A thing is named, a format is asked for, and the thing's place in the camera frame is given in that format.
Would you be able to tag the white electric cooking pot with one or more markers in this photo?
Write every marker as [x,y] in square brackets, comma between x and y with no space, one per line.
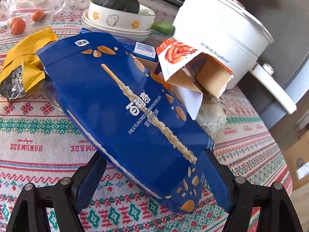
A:
[225,30]

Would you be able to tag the dark green pumpkin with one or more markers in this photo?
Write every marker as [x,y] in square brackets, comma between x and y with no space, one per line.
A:
[130,6]

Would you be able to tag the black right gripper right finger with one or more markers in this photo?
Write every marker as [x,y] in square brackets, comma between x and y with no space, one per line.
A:
[237,196]

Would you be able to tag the clear plastic bag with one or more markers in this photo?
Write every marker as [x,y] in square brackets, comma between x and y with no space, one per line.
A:
[12,10]

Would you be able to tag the white floral bowl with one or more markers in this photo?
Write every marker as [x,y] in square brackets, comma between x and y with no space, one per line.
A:
[121,20]

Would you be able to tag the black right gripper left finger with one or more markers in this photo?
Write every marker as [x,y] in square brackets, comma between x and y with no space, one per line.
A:
[68,197]

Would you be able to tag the grey refrigerator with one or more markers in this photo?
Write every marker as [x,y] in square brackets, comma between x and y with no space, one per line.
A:
[287,22]

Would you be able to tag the red white torn carton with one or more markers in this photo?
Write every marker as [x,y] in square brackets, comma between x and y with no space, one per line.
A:
[192,73]

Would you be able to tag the blue biscuit box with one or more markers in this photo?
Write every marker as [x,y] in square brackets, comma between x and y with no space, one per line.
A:
[133,120]

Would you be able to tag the orange tangerine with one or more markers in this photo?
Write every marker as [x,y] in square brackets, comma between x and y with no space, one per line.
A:
[38,15]
[18,27]

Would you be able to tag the yellow foil snack wrapper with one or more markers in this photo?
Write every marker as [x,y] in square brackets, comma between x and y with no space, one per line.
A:
[22,71]

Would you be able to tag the patterned tablecloth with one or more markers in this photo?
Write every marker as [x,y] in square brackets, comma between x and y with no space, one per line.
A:
[40,145]

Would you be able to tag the lower cardboard box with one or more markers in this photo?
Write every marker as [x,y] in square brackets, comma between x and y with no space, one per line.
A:
[297,160]

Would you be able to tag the green vegetable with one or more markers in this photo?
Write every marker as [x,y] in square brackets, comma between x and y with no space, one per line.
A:
[163,28]

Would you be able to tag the white paper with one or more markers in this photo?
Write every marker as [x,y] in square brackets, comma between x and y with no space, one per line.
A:
[211,116]

